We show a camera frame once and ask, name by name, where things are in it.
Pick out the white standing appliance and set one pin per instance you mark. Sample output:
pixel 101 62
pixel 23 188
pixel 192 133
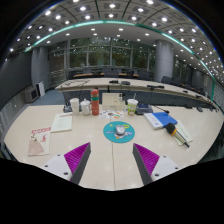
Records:
pixel 40 89

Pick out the cream booklet with red header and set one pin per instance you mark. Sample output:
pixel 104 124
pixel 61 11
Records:
pixel 62 122

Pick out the grey box appliance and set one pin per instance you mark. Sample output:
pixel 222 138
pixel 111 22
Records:
pixel 31 94

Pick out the round teal cartoon mouse pad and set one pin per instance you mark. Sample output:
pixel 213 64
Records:
pixel 110 133

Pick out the printed drink cup with straw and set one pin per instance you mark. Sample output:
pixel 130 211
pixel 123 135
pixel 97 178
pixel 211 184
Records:
pixel 132 107

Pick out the black handheld microphone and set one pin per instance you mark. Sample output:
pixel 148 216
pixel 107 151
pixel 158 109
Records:
pixel 171 129

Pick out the red thermos with green band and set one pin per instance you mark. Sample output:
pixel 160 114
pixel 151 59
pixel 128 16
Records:
pixel 95 103

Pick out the colourful sticker sheet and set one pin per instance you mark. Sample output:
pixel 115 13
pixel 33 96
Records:
pixel 111 115

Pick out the ceiling lights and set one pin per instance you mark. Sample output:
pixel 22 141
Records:
pixel 112 5

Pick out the dark office chairs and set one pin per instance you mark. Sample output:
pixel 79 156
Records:
pixel 143 75

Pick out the red and white fan-print poster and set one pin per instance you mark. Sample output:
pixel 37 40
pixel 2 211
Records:
pixel 39 143

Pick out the silver computer mouse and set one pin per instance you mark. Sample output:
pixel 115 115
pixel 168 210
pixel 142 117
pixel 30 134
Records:
pixel 119 130

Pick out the white lidded mug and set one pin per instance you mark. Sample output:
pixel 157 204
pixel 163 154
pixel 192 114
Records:
pixel 85 107

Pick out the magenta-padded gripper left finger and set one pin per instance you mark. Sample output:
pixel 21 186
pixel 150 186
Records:
pixel 63 165

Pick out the long curved conference table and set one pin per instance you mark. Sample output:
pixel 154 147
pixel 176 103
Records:
pixel 100 84

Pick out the black conference microphone unit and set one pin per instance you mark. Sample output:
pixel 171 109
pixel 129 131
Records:
pixel 144 110
pixel 67 109

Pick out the cream desk organiser tray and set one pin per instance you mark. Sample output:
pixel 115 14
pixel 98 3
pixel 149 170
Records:
pixel 113 100

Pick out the blue and white book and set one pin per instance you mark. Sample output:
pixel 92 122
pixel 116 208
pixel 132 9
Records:
pixel 160 120

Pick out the white paper cup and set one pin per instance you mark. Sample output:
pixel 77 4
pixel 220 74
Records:
pixel 74 106

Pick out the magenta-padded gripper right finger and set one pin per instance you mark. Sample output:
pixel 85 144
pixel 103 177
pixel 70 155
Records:
pixel 159 166

